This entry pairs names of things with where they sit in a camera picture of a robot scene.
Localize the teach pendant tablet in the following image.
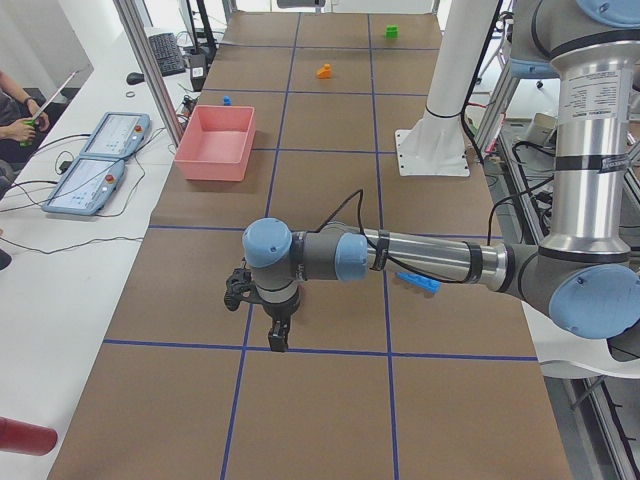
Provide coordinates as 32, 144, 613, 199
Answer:
81, 112, 150, 159
41, 157, 125, 216

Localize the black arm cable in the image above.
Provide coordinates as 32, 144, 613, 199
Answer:
317, 188, 501, 284

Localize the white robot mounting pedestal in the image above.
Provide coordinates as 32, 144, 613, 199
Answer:
395, 0, 500, 177

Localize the seated person's hand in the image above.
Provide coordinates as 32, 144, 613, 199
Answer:
9, 119, 36, 146

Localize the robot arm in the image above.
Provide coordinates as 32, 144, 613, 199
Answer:
224, 1, 639, 352

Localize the orange sloped block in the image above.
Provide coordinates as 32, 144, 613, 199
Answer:
316, 63, 333, 80

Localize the red cylinder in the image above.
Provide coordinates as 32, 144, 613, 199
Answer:
0, 417, 58, 456

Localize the green block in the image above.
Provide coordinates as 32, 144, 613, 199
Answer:
385, 24, 399, 39

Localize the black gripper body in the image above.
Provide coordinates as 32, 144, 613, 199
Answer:
260, 293, 300, 325

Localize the black keyboard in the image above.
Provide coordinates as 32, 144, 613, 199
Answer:
148, 33, 186, 76

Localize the aluminium frame post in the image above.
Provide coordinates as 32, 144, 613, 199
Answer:
113, 0, 184, 148

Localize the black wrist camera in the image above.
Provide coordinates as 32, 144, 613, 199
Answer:
224, 267, 261, 312

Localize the lower teach pendant tablet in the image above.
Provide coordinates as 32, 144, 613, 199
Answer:
41, 157, 125, 216

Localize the seated person's forearm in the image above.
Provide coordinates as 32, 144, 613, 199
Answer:
0, 125, 19, 140

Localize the long blue block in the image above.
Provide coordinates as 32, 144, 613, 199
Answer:
396, 272, 441, 294

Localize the black power adapter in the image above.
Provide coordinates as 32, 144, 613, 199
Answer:
189, 54, 207, 92

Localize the pink plastic box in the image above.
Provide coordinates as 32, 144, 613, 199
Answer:
174, 105, 256, 182

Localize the black computer mouse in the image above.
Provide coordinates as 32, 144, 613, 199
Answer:
126, 72, 145, 86

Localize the black tablet cable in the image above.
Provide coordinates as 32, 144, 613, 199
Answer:
0, 124, 166, 256

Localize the upper teach pendant tablet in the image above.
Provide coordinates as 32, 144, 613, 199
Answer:
81, 112, 150, 159

